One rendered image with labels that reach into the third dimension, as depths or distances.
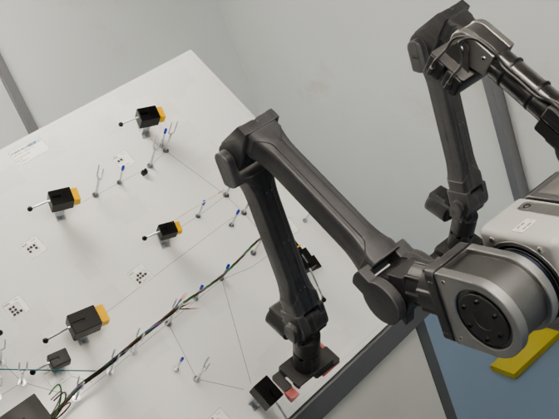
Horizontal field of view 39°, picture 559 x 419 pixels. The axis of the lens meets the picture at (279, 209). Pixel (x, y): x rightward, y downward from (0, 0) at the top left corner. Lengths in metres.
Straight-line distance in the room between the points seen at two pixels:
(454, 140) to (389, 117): 1.85
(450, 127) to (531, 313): 0.74
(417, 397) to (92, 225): 1.06
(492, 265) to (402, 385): 1.31
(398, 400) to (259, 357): 0.50
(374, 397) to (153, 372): 0.65
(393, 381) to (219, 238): 0.65
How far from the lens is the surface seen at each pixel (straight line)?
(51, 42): 3.94
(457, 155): 1.76
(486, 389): 3.31
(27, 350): 1.97
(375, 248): 1.23
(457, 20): 1.61
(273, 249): 1.48
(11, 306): 2.01
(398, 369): 2.34
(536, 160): 3.13
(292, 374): 1.70
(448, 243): 1.94
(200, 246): 2.14
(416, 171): 3.63
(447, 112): 1.72
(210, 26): 4.29
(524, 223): 1.12
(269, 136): 1.32
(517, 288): 1.06
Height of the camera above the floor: 2.05
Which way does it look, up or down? 22 degrees down
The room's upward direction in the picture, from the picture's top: 22 degrees counter-clockwise
